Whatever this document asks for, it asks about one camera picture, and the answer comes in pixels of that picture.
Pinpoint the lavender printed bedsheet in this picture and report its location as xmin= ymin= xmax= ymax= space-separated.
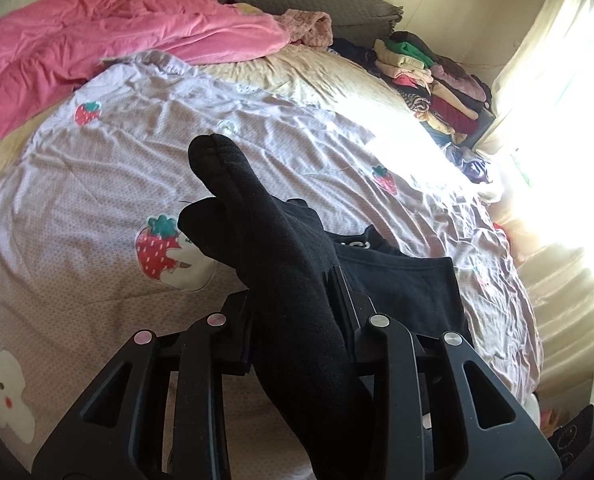
xmin=0 ymin=50 xmax=543 ymax=480

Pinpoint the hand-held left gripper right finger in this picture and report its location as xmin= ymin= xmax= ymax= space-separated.
xmin=326 ymin=264 xmax=564 ymax=480

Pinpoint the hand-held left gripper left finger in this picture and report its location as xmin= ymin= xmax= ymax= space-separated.
xmin=31 ymin=292 xmax=252 ymax=480

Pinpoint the pile of folded clothes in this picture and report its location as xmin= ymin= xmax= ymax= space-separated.
xmin=327 ymin=30 xmax=495 ymax=148

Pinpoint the pink checked cloth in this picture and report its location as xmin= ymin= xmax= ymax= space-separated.
xmin=277 ymin=8 xmax=334 ymax=51

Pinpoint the black bag with face print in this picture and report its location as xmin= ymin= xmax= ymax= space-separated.
xmin=542 ymin=402 xmax=594 ymax=476

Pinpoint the cream blanket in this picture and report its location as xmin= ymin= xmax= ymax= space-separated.
xmin=0 ymin=42 xmax=458 ymax=196

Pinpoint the pink blanket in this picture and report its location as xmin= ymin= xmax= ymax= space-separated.
xmin=0 ymin=0 xmax=293 ymax=153

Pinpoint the black sock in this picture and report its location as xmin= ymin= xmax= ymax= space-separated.
xmin=177 ymin=196 xmax=298 ymax=311
xmin=188 ymin=132 xmax=393 ymax=480

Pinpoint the white curtain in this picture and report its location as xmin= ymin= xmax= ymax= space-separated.
xmin=477 ymin=0 xmax=594 ymax=376

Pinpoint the purple cloth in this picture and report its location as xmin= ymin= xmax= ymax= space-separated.
xmin=444 ymin=144 xmax=495 ymax=186

